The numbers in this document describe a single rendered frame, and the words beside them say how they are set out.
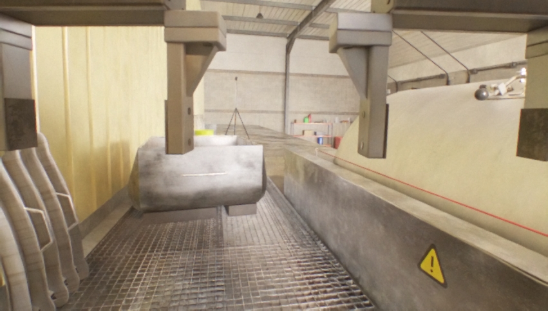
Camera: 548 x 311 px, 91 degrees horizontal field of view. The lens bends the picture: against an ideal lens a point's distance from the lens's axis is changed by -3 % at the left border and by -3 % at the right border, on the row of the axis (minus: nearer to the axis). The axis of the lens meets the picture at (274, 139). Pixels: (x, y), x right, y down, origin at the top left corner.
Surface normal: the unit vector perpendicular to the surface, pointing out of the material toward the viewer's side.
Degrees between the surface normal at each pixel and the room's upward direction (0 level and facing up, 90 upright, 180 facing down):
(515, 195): 67
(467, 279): 90
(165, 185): 90
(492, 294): 90
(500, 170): 62
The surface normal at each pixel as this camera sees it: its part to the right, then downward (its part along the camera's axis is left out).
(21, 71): 1.00, 0.02
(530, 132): -1.00, -0.02
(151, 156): 0.33, 0.10
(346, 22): -0.01, 0.10
